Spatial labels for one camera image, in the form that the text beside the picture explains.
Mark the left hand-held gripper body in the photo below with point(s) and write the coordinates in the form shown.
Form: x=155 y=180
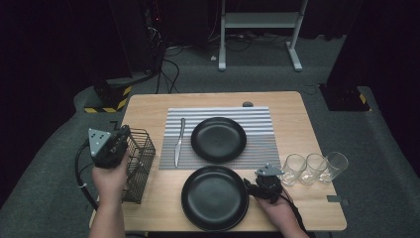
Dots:
x=105 y=148

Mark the black yellow striped base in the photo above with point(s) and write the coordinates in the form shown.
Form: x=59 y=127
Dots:
x=112 y=99
x=343 y=99

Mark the grey white striped placemat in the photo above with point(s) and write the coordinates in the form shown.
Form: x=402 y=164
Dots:
x=257 y=152

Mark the white metal stand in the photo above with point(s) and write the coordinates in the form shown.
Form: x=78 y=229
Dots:
x=261 y=20

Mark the person's left hand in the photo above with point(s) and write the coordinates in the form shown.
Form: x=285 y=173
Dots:
x=110 y=183

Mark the dark equipment rack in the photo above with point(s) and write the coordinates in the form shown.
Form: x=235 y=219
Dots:
x=138 y=33

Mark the black plate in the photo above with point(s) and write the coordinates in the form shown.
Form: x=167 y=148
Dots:
x=218 y=140
x=215 y=229
x=214 y=196

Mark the clear drinking glass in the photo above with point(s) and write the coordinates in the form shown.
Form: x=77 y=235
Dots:
x=294 y=168
x=313 y=167
x=335 y=165

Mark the silver knife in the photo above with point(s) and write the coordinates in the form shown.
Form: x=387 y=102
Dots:
x=179 y=145

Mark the dark round table grommet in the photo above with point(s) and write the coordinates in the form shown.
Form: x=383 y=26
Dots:
x=247 y=104

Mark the person's right hand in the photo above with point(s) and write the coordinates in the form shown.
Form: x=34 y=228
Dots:
x=279 y=211

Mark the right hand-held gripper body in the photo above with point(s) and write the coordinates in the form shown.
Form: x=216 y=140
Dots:
x=269 y=185

